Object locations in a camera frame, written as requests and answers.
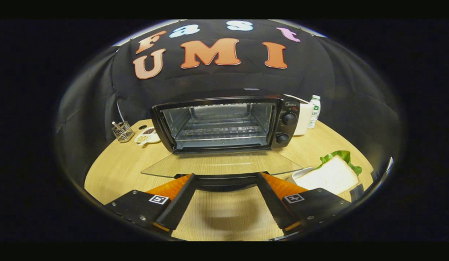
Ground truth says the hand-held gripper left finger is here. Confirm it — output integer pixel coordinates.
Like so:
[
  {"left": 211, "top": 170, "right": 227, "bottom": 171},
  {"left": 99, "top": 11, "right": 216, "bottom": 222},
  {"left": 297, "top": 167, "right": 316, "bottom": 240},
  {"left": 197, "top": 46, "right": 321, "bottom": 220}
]
[{"left": 105, "top": 173, "right": 197, "bottom": 236}]

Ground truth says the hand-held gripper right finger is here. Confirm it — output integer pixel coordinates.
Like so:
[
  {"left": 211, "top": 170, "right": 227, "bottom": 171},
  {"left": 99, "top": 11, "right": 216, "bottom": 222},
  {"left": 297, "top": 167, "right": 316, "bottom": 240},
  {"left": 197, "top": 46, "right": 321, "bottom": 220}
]
[{"left": 256, "top": 172, "right": 352, "bottom": 234}]

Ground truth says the lettuce sandwich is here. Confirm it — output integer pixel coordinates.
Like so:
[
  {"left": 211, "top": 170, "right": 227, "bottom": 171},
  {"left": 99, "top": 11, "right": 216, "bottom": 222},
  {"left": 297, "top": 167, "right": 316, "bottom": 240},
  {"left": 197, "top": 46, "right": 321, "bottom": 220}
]
[{"left": 295, "top": 150, "right": 363, "bottom": 195}]

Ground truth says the black toaster oven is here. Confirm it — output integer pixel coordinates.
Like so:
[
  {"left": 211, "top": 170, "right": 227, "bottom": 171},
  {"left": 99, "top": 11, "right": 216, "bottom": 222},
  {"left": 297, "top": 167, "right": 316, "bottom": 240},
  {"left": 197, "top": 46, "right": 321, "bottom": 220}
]
[{"left": 141, "top": 95, "right": 304, "bottom": 192}]

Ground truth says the white pop-up toaster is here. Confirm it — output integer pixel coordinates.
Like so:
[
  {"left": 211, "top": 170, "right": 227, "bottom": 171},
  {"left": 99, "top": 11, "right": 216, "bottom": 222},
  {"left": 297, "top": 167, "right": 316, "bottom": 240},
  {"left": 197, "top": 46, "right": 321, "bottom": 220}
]
[{"left": 284, "top": 94, "right": 314, "bottom": 136}]

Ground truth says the white rectangular plate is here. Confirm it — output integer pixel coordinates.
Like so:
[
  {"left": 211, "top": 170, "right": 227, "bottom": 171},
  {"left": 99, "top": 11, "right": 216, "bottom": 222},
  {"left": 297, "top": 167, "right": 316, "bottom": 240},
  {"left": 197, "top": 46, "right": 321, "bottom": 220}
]
[{"left": 291, "top": 167, "right": 316, "bottom": 182}]

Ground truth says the small white snack dish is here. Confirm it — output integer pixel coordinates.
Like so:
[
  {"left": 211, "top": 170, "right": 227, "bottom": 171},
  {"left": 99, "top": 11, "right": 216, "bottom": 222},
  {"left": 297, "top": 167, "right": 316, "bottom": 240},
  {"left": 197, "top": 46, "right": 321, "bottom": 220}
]
[{"left": 135, "top": 126, "right": 161, "bottom": 146}]

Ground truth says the small dark block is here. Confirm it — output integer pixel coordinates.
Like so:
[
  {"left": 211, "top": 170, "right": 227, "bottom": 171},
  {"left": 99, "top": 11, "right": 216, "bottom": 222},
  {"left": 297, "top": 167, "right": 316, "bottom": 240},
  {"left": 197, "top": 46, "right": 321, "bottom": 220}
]
[{"left": 351, "top": 183, "right": 364, "bottom": 202}]

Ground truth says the white bottle green label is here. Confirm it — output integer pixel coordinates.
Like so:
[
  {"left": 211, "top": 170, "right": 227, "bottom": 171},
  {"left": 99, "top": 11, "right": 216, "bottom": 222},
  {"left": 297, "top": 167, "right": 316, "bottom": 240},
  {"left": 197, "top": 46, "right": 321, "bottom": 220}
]
[{"left": 308, "top": 95, "right": 321, "bottom": 129}]

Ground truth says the metal wire utensil holder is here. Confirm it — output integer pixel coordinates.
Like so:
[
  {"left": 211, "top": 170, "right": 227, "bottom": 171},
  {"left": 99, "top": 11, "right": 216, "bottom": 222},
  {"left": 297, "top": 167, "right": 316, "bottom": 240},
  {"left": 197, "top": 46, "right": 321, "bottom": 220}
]
[{"left": 111, "top": 121, "right": 134, "bottom": 142}]

